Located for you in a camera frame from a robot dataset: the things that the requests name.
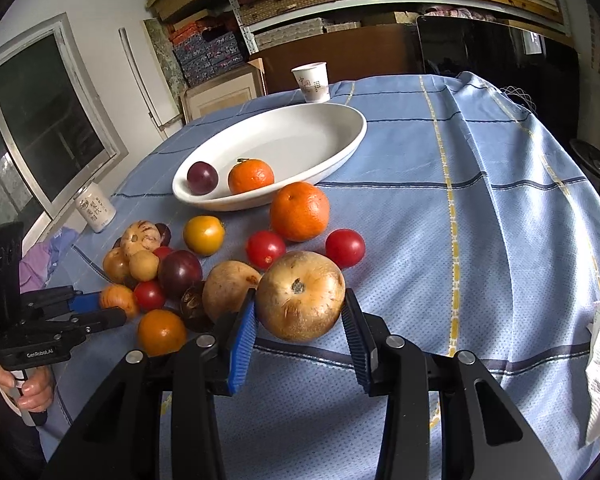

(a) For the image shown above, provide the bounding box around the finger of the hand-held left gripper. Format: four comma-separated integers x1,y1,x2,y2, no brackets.
25,307,127,346
22,285,101,318

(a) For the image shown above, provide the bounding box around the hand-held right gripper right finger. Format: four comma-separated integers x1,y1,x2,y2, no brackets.
341,287,563,480

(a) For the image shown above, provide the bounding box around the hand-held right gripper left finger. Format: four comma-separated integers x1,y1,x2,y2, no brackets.
40,287,261,480

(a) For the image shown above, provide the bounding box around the medium brown pear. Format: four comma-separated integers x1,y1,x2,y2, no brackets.
202,260,262,323

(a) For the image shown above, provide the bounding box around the large brown pear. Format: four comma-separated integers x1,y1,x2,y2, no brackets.
255,251,347,342

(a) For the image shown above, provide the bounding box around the pale pink pomegranate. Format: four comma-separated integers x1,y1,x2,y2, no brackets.
120,220,162,257

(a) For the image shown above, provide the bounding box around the large orange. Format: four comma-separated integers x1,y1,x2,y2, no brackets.
270,181,331,242

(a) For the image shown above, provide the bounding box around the white oval plate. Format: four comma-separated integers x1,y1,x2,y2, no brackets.
172,102,368,212

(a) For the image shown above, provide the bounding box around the person's left hand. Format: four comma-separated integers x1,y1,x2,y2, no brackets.
0,362,56,411

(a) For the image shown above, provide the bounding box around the purple cloth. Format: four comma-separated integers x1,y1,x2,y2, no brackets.
19,227,81,293

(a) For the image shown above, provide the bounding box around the small red tomato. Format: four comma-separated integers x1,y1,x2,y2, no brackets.
133,280,167,312

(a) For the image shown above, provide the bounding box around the yellow orange tomato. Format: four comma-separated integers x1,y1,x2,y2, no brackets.
137,309,187,356

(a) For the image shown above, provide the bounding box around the brown mangosteen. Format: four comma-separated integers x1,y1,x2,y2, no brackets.
180,281,216,333

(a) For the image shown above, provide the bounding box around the white printed paper cup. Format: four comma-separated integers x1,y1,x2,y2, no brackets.
291,62,329,104
75,183,117,233

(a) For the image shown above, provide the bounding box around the blue checked tablecloth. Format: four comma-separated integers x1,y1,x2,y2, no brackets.
20,71,600,480

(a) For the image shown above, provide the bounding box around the mandarin with green stem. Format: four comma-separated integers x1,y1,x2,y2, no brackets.
228,158,275,195

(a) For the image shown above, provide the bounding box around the white framed window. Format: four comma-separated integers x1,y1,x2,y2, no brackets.
0,14,129,241

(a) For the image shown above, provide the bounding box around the long white strip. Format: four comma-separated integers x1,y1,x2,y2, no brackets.
118,27,168,141

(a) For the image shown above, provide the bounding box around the green marbled board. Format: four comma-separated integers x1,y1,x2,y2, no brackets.
144,17,188,106

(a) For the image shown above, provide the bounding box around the stack of blue patterned boxes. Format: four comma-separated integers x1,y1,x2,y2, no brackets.
170,20,246,88

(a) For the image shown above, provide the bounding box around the brown wooden board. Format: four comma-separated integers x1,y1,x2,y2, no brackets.
247,24,423,96

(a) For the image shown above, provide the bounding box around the black round stool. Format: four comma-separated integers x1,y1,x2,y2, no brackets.
569,139,600,206

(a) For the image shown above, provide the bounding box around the white metal shelf rack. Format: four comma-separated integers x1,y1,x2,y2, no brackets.
215,0,576,56

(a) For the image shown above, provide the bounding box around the glossy black panel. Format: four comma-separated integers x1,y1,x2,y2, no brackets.
416,14,581,141

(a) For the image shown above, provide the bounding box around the pink patterned cloth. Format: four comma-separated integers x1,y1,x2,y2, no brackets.
425,5,496,22

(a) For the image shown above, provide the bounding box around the pale wooden picture frame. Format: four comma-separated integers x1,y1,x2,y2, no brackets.
180,67,267,123

